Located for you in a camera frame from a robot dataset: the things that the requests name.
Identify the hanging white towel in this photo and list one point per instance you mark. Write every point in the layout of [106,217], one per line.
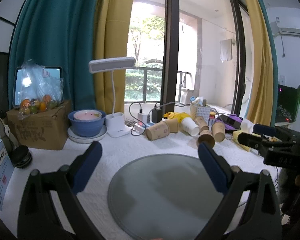
[226,50]

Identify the steel thermos flask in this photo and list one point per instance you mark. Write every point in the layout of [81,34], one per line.
[3,122]

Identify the brown paper cup rear right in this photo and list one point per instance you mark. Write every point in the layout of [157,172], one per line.
[201,123]

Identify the white paper cup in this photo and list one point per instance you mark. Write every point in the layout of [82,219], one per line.
[190,127]

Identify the teal curtain right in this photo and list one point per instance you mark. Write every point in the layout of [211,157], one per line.
[274,61]

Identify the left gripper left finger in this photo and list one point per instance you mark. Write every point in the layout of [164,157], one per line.
[38,218]

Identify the brown paper cup facing camera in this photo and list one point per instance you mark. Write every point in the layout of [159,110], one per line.
[207,137]

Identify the white charger plug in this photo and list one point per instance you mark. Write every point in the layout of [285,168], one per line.
[142,118]

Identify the white desk lamp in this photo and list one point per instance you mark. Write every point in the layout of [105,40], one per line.
[115,122]

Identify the black phone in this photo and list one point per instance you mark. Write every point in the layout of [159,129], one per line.
[230,122]

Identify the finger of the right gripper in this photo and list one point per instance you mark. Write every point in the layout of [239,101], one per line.
[279,132]
[263,145]

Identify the teal curtain left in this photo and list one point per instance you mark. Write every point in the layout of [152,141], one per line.
[57,33]

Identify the brown paper cup behind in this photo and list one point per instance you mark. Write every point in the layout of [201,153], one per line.
[173,125]

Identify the yellow curtain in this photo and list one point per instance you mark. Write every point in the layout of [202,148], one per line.
[111,29]
[261,100]

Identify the yellow tissue pack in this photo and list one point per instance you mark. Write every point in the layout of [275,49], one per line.
[235,140]

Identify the white air conditioner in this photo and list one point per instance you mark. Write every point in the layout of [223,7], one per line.
[287,31]

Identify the white mesh basket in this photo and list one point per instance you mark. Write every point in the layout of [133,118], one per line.
[203,111]

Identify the white power strip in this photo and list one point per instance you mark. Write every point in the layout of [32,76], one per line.
[140,128]

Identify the yellow curtain right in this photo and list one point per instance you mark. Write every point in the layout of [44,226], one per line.
[261,100]

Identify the blue bowl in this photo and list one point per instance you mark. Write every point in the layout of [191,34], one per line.
[86,128]

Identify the brown paper cup upside down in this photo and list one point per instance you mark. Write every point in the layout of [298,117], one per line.
[218,131]

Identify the yellow plush toy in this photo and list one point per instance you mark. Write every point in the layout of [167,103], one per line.
[176,115]

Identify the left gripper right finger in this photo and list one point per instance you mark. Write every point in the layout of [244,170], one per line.
[261,216]

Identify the yellow curtain left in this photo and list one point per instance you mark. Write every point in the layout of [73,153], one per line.
[111,29]

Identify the brown paper cup with print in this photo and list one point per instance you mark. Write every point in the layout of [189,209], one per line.
[157,131]

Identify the black round lid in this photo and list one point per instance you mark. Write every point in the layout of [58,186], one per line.
[21,156]

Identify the black window frame post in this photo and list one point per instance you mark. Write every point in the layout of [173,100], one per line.
[171,50]

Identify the cardboard box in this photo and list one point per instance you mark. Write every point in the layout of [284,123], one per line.
[46,130]

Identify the pink bowl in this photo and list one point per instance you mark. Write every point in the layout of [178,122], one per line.
[87,115]

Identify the purple cloth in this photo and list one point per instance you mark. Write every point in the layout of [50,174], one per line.
[232,122]

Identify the teal curtain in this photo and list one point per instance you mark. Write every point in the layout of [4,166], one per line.
[57,33]
[274,61]

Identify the black power adapter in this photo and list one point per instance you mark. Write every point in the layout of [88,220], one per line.
[156,115]

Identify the plastic bag of fruit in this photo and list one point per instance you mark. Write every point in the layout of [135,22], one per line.
[40,90]

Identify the black monitor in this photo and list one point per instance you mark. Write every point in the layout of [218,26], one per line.
[287,104]

